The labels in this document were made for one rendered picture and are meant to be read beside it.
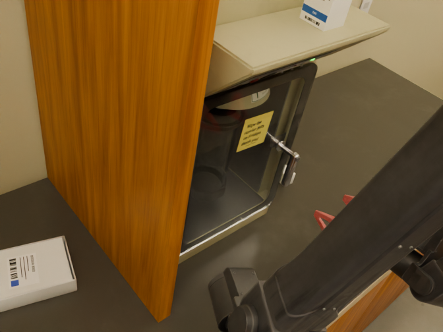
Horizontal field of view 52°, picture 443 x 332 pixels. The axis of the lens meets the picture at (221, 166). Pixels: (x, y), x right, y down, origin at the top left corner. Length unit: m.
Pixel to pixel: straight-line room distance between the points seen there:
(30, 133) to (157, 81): 0.61
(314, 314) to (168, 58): 0.33
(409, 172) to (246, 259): 0.76
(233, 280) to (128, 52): 0.33
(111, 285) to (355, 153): 0.86
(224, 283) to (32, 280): 0.49
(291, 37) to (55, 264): 0.64
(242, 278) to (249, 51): 0.29
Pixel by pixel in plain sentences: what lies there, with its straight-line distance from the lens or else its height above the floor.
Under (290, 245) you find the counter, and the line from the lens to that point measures 1.14.
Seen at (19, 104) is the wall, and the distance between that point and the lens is 1.11.
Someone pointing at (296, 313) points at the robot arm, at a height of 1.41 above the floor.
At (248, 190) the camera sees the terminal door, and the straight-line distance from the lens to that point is 1.00.
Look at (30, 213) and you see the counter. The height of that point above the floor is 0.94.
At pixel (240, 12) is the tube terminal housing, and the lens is 0.70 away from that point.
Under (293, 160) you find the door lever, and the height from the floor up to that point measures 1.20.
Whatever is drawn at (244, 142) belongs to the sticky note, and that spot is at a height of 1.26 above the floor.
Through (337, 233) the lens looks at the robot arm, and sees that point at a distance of 0.41.
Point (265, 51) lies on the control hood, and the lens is 0.63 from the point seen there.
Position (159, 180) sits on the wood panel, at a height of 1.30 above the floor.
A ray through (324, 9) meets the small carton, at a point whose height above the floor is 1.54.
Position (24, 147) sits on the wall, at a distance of 1.19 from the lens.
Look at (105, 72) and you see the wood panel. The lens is 0.73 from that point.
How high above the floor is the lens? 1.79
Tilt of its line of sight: 41 degrees down
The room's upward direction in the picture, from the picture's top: 12 degrees clockwise
